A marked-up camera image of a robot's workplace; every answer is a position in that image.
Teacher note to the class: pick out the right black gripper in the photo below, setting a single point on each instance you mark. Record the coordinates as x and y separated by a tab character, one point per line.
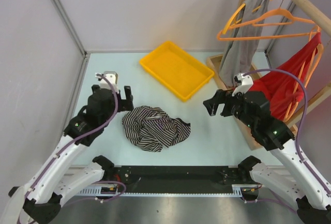
223	96

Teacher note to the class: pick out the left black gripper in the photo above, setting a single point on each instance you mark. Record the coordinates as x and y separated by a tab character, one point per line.
125	104

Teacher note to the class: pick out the striped tank top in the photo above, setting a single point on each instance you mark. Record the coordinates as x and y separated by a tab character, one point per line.
151	129

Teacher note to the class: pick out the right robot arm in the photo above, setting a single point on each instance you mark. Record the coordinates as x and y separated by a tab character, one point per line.
304	193

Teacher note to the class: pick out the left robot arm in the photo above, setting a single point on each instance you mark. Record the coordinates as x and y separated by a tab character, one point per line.
41	199

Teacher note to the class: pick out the grey tank top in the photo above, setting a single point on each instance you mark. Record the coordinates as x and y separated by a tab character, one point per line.
238	56

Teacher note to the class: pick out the red tank top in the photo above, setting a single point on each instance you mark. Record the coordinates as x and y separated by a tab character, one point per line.
276	88

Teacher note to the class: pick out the orange hanger with grey top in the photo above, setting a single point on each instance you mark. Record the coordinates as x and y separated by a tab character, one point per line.
234	19

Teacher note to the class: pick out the orange hanger with red top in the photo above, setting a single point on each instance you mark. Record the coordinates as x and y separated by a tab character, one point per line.
306	61

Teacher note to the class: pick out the yellow plastic tray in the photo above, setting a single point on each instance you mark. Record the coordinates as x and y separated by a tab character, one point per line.
177	70

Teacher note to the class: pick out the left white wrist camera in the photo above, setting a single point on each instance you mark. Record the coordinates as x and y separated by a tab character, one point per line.
108	80

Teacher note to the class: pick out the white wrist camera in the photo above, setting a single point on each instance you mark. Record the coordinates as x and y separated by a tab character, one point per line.
244	83
108	80

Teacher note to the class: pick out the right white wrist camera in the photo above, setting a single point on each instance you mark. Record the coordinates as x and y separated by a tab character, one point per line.
244	83

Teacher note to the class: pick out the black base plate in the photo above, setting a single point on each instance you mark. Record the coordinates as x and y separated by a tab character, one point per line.
187	178

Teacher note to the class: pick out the white cable duct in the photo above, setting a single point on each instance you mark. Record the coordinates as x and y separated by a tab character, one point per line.
104	192

